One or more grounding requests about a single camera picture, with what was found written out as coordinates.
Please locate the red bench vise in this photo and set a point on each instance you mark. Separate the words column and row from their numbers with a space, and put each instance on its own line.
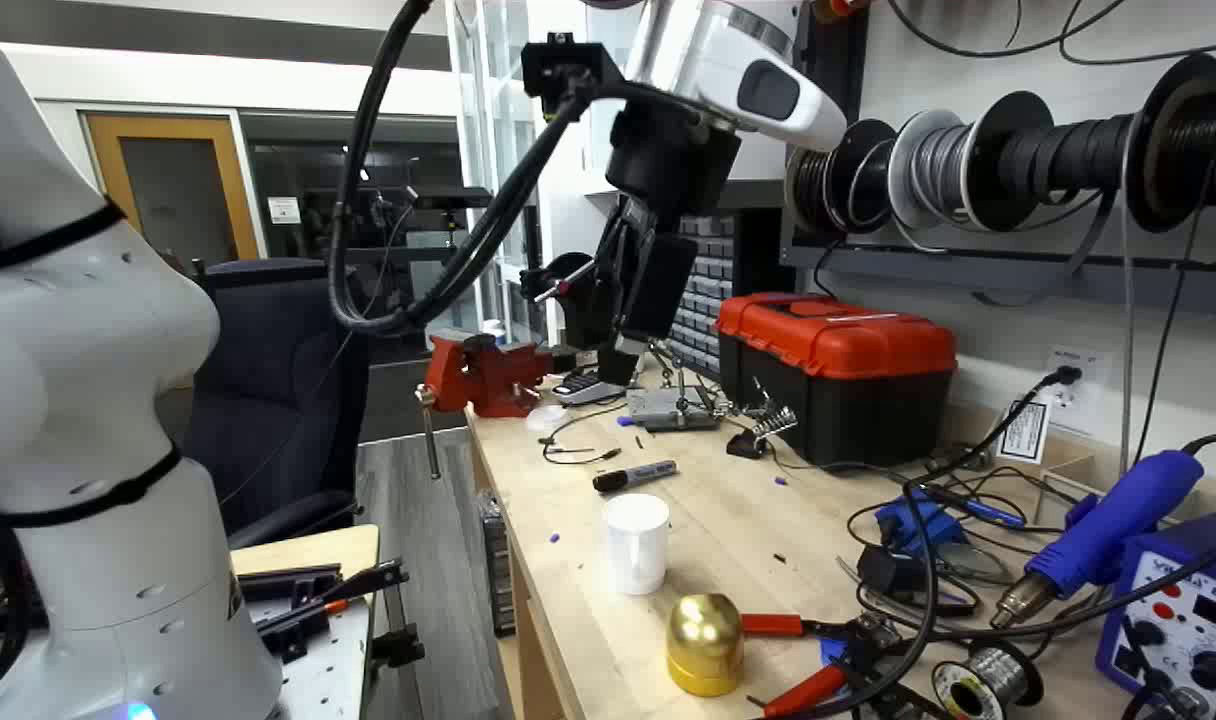
column 491, row 372

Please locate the grey spool rack shelf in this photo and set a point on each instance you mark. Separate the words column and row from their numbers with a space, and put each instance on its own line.
column 1011, row 272

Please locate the blue hot air gun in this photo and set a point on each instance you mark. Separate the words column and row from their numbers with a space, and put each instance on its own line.
column 1113, row 523

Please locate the metal helping hands stand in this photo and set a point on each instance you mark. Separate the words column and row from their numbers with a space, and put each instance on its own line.
column 766, row 434

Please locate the blue soldering station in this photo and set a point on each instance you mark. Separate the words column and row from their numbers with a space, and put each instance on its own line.
column 1188, row 614

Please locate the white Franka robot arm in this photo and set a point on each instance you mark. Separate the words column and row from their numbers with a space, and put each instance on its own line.
column 75, row 400

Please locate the white mug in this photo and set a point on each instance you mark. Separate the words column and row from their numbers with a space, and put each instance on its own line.
column 634, row 541

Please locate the black marker pen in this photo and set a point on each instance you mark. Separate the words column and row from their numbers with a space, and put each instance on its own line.
column 634, row 476

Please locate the gold dome bell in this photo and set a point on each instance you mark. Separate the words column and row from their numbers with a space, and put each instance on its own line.
column 702, row 646

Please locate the red and black toolbox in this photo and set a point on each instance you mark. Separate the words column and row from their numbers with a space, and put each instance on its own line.
column 833, row 372

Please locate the white label card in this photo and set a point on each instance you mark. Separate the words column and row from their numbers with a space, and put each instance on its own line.
column 1024, row 434

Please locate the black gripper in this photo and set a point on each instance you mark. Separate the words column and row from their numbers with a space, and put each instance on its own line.
column 651, row 267

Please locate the black device with red stripe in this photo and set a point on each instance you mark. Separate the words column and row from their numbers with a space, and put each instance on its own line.
column 563, row 300

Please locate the black bar clamp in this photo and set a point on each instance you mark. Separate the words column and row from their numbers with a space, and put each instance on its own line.
column 321, row 600

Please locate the wooden side table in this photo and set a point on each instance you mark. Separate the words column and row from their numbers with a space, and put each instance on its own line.
column 321, row 641

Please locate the black office chair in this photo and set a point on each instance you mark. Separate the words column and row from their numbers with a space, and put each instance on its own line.
column 275, row 385

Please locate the white wall power outlet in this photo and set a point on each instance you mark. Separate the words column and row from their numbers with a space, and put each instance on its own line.
column 1073, row 382

